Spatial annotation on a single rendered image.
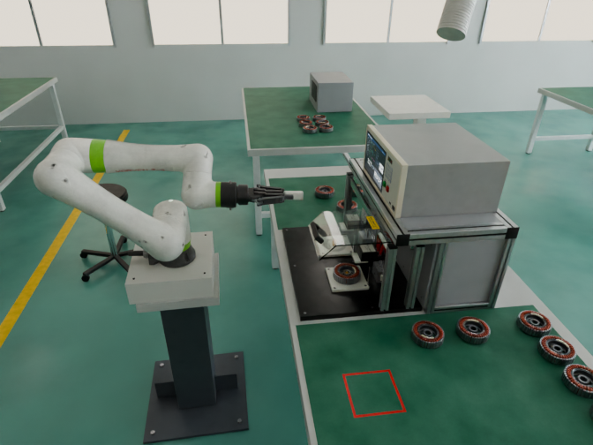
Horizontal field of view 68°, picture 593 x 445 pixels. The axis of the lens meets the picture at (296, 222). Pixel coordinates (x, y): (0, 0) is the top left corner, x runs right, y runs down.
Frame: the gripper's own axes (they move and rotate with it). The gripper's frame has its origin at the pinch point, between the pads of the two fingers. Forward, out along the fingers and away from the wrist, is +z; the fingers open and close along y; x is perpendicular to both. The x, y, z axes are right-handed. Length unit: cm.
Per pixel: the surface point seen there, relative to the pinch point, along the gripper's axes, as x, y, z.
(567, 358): -32, 51, 88
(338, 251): -37.5, -17.2, 24.1
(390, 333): -39, 32, 35
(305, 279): -39.1, 0.5, 7.4
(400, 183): 11.1, 11.1, 34.9
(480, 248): -10, 20, 66
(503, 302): -37, 19, 84
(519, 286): -37, 10, 96
